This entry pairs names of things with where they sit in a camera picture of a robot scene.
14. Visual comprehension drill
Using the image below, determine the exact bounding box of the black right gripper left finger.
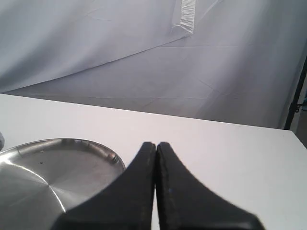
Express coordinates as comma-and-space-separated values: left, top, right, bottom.
53, 142, 156, 230

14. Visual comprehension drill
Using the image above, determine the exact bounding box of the white backdrop cloth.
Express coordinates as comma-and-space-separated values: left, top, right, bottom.
0, 0, 307, 128

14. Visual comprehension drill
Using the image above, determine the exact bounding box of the black stand pole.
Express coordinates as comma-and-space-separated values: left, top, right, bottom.
283, 58, 307, 130

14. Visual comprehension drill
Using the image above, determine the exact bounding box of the round steel plate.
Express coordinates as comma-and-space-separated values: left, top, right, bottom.
0, 138, 125, 230

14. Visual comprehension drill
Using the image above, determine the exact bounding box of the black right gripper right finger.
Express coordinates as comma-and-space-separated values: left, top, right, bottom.
156, 142, 264, 230

